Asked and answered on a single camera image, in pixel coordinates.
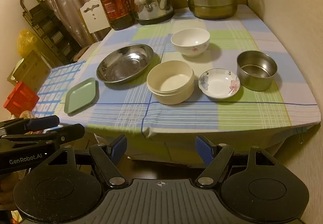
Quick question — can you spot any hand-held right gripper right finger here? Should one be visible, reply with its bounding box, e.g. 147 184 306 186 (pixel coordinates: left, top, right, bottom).
195 134 275 188

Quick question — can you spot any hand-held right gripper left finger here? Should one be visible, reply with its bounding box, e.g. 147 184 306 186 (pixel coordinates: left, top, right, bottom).
47 134 128 188

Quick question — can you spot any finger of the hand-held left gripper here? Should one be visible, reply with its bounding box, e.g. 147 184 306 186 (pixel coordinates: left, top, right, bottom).
0 115 60 135
0 124 85 149

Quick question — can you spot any green square plate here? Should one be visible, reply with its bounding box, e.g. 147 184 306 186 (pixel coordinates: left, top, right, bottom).
64 78 99 115

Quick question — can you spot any small floral saucer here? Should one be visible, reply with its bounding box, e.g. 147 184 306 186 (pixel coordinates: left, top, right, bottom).
198 68 240 99

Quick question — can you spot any cream plastic bowl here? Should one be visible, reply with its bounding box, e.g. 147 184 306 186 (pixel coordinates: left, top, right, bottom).
147 61 195 105

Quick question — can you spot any wide steel plate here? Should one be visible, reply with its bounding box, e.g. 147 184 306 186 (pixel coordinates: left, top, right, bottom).
96 44 154 85

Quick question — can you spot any steel bowl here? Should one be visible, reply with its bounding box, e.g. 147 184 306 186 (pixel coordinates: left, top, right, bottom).
237 50 278 91

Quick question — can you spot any white floral bowl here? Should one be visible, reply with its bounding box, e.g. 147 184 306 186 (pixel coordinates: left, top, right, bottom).
171 28 210 57

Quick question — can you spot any person's left hand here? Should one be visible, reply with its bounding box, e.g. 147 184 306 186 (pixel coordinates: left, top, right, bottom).
0 173 22 214

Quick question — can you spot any red crate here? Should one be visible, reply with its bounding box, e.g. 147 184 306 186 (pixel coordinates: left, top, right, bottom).
3 81 40 115

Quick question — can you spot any blue white patterned cloth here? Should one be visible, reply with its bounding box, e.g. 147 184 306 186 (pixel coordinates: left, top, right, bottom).
31 60 87 120

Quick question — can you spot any checked tablecloth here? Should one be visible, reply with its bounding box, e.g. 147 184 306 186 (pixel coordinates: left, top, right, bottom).
61 4 320 139

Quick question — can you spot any cardboard box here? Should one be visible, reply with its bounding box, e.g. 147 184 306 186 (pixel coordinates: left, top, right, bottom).
7 50 51 88

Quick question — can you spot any yellow plastic bag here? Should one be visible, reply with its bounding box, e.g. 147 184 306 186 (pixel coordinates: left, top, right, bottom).
17 30 38 57

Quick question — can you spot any black rack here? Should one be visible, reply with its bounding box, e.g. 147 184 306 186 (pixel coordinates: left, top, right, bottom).
20 0 82 63

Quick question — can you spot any white wooden chair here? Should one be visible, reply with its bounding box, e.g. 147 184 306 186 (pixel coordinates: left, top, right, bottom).
80 0 111 35

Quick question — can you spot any cooking oil bottle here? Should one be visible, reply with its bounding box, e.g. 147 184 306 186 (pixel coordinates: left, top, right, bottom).
95 0 134 31

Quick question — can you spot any steel kettle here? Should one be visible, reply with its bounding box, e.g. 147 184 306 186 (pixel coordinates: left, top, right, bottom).
129 0 175 25

